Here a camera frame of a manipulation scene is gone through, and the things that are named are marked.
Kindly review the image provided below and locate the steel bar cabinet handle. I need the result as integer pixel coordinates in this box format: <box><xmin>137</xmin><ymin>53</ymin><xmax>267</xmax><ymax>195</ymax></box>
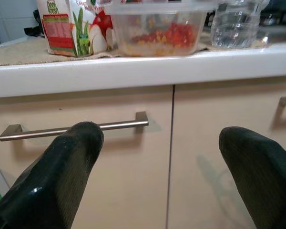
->
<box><xmin>0</xmin><ymin>111</ymin><xmax>149</xmax><ymax>142</ymax></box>
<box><xmin>271</xmin><ymin>95</ymin><xmax>286</xmax><ymax>129</ymax></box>

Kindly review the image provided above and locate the clear plastic food container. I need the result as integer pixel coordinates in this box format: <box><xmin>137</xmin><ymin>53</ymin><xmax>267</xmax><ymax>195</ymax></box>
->
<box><xmin>104</xmin><ymin>0</ymin><xmax>216</xmax><ymax>57</ymax></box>

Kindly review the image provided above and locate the white countertop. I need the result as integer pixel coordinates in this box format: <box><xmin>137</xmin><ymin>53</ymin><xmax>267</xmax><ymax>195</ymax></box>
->
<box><xmin>0</xmin><ymin>23</ymin><xmax>286</xmax><ymax>98</ymax></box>

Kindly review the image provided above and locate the beige counter mat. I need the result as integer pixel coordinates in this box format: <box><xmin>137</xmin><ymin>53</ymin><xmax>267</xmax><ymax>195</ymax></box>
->
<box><xmin>0</xmin><ymin>35</ymin><xmax>270</xmax><ymax>67</ymax></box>

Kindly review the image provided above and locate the red white juice carton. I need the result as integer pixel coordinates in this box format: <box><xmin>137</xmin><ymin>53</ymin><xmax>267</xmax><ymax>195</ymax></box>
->
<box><xmin>37</xmin><ymin>0</ymin><xmax>117</xmax><ymax>58</ymax></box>

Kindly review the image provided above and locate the black cooktop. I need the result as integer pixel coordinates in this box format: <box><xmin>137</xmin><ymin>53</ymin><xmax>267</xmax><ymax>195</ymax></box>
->
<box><xmin>257</xmin><ymin>0</ymin><xmax>286</xmax><ymax>43</ymax></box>

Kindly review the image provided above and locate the cream cabinet door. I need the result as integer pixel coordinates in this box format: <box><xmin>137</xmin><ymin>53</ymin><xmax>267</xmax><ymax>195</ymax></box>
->
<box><xmin>0</xmin><ymin>84</ymin><xmax>174</xmax><ymax>229</ymax></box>
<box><xmin>168</xmin><ymin>76</ymin><xmax>286</xmax><ymax>229</ymax></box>

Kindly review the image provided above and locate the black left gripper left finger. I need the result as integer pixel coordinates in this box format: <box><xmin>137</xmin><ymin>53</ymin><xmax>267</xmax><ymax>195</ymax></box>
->
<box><xmin>0</xmin><ymin>121</ymin><xmax>104</xmax><ymax>229</ymax></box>

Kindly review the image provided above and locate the clear plastic water bottle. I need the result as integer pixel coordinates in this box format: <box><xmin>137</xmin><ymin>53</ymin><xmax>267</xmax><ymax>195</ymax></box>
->
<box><xmin>210</xmin><ymin>0</ymin><xmax>270</xmax><ymax>50</ymax></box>

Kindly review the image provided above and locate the small black object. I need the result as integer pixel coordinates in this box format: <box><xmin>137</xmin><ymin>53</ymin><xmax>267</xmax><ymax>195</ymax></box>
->
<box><xmin>23</xmin><ymin>8</ymin><xmax>45</xmax><ymax>38</ymax></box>

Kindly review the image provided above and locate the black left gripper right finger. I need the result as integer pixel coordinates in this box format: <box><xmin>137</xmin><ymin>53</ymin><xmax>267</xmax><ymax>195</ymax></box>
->
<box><xmin>218</xmin><ymin>126</ymin><xmax>286</xmax><ymax>229</ymax></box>

